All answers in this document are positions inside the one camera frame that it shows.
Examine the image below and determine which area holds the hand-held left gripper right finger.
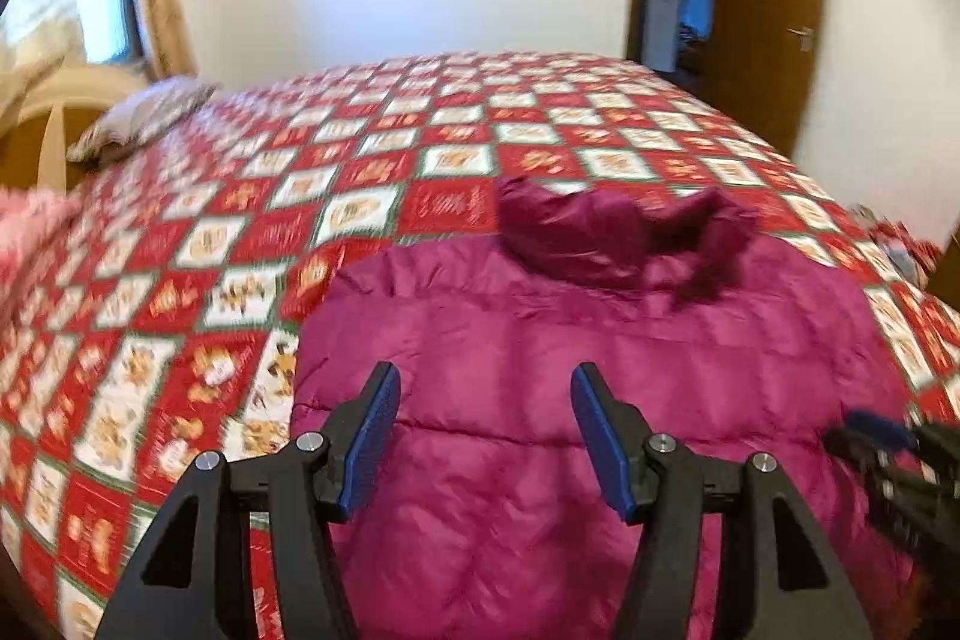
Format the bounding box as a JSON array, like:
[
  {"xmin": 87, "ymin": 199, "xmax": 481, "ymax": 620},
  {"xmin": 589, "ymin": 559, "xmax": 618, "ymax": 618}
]
[{"xmin": 570, "ymin": 362, "xmax": 875, "ymax": 640}]

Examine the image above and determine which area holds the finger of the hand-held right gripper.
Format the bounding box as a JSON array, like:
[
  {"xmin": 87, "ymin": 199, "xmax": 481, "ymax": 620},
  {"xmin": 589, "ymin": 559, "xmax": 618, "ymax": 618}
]
[
  {"xmin": 906, "ymin": 419, "xmax": 960, "ymax": 506},
  {"xmin": 823, "ymin": 410, "xmax": 920, "ymax": 483}
]

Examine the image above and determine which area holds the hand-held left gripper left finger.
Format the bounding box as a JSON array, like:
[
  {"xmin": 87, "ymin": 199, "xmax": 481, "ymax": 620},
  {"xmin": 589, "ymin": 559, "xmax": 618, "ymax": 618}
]
[{"xmin": 96, "ymin": 361, "xmax": 401, "ymax": 640}]

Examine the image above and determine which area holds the magenta down jacket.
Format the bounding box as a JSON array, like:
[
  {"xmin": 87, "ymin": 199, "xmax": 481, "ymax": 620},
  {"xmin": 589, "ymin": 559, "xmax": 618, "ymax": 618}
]
[{"xmin": 292, "ymin": 175, "xmax": 920, "ymax": 640}]

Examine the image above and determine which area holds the red patterned cloth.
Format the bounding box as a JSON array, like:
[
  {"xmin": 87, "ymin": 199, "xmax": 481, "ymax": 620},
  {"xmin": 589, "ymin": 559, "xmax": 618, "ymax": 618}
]
[{"xmin": 855, "ymin": 205, "xmax": 942, "ymax": 289}]

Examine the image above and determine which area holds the red checkered printed blanket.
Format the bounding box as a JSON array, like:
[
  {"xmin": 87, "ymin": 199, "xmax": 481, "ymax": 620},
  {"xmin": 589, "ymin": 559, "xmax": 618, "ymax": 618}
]
[{"xmin": 0, "ymin": 51, "xmax": 960, "ymax": 640}]

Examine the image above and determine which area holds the grey patterned pillow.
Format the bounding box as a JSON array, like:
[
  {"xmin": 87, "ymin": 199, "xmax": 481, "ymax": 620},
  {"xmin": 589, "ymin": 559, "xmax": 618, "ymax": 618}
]
[{"xmin": 66, "ymin": 77, "xmax": 223, "ymax": 165}]

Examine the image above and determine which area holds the pink fluffy cloth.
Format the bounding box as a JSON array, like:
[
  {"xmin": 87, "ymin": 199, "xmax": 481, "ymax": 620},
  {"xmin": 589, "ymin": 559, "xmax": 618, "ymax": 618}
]
[{"xmin": 0, "ymin": 186, "xmax": 80, "ymax": 285}]

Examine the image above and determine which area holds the brown wooden door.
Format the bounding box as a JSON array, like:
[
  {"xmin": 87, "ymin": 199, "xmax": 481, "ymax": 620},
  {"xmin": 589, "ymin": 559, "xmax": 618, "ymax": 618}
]
[{"xmin": 701, "ymin": 0, "xmax": 826, "ymax": 157}]

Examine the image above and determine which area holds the cream wooden headboard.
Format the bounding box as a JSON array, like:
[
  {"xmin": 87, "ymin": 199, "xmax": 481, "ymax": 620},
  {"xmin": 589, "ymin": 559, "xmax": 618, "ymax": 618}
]
[{"xmin": 0, "ymin": 61, "xmax": 151, "ymax": 193}]

